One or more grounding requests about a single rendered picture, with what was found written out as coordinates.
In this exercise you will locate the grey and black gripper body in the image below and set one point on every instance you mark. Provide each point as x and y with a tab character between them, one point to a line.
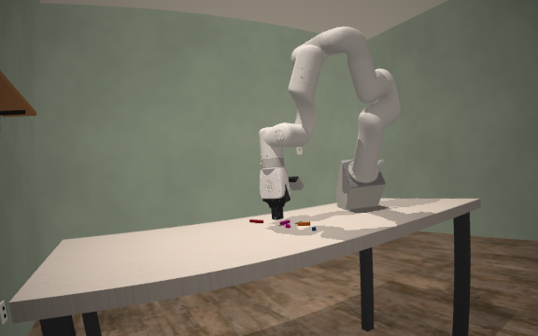
272	182

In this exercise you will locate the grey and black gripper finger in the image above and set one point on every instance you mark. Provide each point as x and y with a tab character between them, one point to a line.
272	205
280	204

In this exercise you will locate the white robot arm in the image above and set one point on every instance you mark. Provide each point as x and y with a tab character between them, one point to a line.
369	84

